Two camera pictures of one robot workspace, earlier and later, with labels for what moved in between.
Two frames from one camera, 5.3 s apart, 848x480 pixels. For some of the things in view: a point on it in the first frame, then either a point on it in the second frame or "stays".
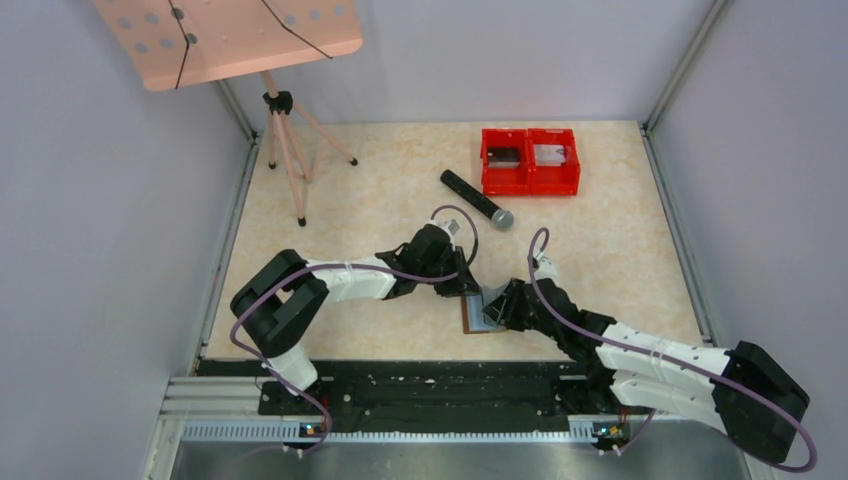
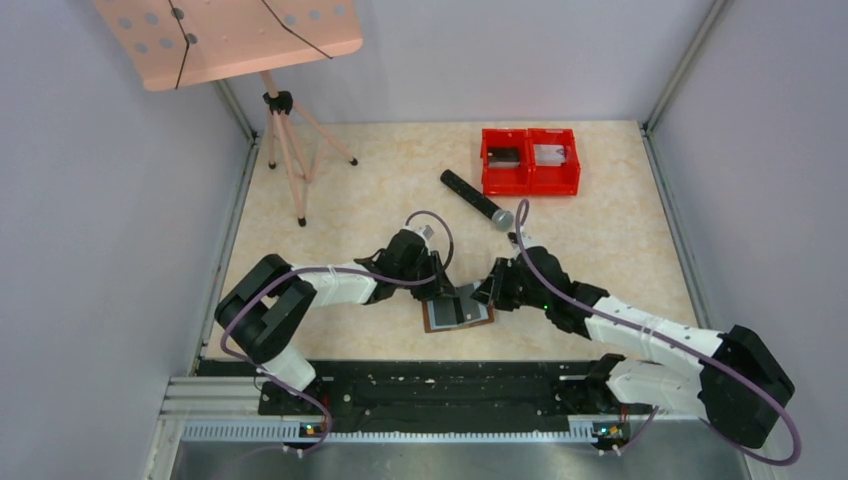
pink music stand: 177,43 stays
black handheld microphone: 478,198 stays
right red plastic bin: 554,162 stays
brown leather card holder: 466,318 → 427,320
